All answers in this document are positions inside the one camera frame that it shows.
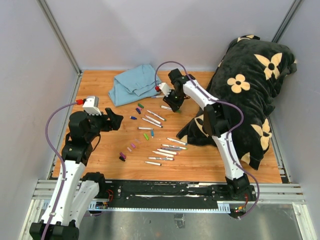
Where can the grey marker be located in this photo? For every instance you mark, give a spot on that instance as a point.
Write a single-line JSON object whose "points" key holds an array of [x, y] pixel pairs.
{"points": [[170, 149]]}

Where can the aluminium frame rail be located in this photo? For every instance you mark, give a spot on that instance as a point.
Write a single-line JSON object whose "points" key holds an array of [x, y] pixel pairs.
{"points": [[281, 192]]}

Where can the lilac cap marker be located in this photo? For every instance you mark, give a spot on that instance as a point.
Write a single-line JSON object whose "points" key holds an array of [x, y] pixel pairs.
{"points": [[158, 96]]}

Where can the black marker without cap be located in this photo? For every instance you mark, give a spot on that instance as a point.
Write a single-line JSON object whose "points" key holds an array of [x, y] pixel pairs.
{"points": [[153, 163]]}

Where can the light blue folded cloth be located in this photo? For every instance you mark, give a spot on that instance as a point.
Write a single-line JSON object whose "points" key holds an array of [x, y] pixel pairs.
{"points": [[133, 85]]}

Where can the right corner metal post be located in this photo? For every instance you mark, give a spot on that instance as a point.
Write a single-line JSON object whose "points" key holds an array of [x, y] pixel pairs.
{"points": [[293, 9]]}

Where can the left corner metal post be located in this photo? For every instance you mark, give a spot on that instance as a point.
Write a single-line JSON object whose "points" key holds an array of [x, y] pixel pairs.
{"points": [[44, 6]]}

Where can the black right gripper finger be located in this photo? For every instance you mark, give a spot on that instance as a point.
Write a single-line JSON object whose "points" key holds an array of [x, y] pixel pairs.
{"points": [[167, 101], [175, 106]]}

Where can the blue cap marker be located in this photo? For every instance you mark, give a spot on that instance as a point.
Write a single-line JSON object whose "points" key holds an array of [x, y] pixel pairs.
{"points": [[145, 128]]}

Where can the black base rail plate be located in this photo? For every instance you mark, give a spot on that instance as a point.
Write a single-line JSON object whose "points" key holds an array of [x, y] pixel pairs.
{"points": [[172, 195]]}

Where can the purple pen cap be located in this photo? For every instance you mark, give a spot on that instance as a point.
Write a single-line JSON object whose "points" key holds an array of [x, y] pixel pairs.
{"points": [[123, 155]]}

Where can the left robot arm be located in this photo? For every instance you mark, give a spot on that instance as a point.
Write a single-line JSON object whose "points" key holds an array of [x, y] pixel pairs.
{"points": [[75, 190]]}

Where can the dark blue marker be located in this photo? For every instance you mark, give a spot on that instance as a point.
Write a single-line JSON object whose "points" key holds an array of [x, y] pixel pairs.
{"points": [[152, 122]]}

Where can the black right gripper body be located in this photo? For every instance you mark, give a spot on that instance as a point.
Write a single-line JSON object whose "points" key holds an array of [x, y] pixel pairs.
{"points": [[176, 97]]}

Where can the pink cap marker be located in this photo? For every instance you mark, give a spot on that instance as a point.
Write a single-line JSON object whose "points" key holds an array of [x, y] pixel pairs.
{"points": [[167, 151]]}

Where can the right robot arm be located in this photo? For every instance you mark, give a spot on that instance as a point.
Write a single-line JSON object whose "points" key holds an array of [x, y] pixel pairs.
{"points": [[216, 123]]}

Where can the dark green cap marker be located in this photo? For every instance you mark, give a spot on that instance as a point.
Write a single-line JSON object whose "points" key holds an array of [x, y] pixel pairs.
{"points": [[156, 115]]}

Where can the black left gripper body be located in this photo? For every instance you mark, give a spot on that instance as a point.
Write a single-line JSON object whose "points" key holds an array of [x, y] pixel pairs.
{"points": [[99, 123]]}

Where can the corner metal post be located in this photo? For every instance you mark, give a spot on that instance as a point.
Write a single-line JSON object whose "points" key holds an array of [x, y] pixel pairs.
{"points": [[44, 6], [293, 9]]}

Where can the black floral plush blanket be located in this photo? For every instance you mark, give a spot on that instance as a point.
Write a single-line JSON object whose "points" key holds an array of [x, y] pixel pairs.
{"points": [[250, 76]]}

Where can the peach cap marker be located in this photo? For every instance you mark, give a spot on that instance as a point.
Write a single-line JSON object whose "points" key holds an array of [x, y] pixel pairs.
{"points": [[163, 154]]}

